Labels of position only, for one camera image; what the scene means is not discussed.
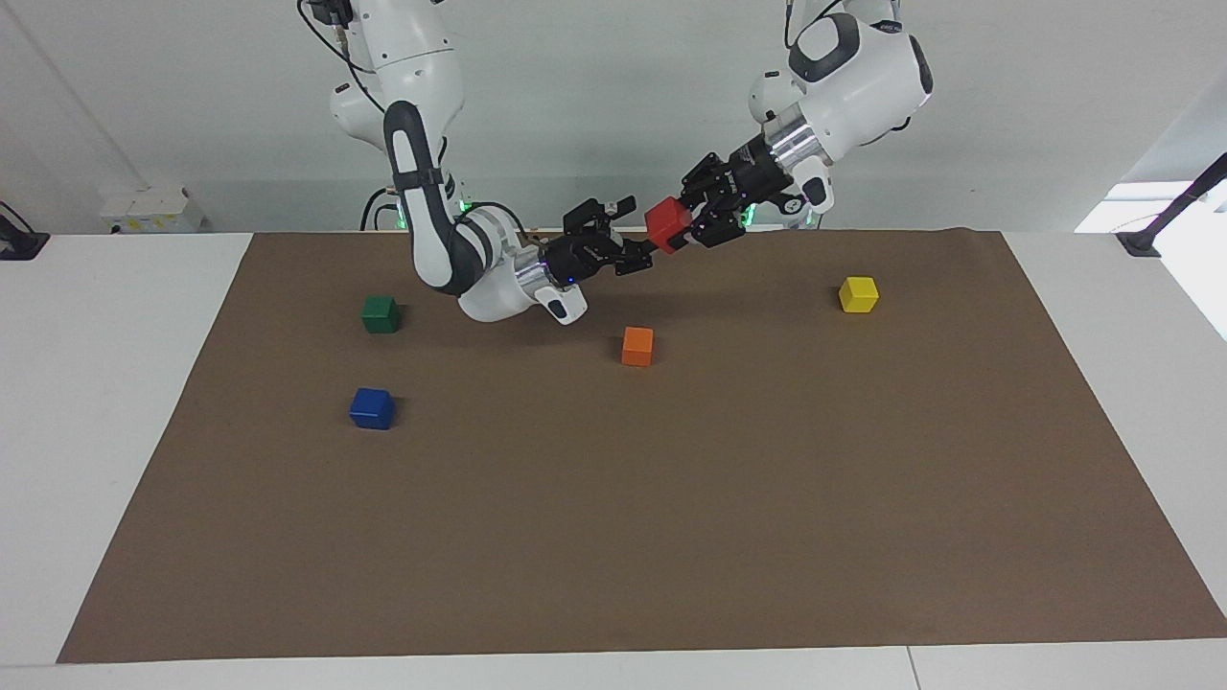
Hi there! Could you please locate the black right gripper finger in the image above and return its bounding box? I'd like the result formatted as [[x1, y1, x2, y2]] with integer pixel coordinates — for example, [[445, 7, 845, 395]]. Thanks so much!
[[613, 237, 664, 278], [562, 195, 639, 237]]

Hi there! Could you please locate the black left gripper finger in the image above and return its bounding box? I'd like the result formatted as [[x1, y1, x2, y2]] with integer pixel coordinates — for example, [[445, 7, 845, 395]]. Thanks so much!
[[688, 203, 751, 251], [678, 151, 734, 204]]

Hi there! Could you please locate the red wooden block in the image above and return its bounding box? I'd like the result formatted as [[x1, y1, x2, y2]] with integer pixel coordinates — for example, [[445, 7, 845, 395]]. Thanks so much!
[[644, 196, 693, 255]]

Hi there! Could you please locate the blue wooden block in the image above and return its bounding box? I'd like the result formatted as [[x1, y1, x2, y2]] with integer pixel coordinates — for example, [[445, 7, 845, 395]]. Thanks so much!
[[349, 387, 397, 431]]

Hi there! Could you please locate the brown table mat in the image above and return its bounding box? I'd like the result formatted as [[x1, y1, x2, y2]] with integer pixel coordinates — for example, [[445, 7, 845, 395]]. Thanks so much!
[[56, 227, 1227, 665]]

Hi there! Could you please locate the black angled stand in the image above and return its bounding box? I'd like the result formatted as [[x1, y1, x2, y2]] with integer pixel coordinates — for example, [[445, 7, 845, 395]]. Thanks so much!
[[1115, 151, 1227, 258]]

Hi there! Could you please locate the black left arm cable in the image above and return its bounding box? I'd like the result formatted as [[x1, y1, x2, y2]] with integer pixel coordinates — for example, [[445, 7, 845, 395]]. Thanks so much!
[[783, 0, 846, 51]]

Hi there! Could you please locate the black right arm base cable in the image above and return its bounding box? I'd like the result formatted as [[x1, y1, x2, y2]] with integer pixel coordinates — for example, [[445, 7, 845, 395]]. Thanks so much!
[[359, 187, 400, 232]]

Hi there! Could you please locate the white wall outlet box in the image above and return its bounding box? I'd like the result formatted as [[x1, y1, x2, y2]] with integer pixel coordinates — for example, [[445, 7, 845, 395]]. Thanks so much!
[[100, 186, 204, 235]]

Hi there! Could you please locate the black table clamp mount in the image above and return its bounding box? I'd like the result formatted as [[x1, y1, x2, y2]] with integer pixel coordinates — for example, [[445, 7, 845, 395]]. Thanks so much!
[[0, 201, 51, 262]]

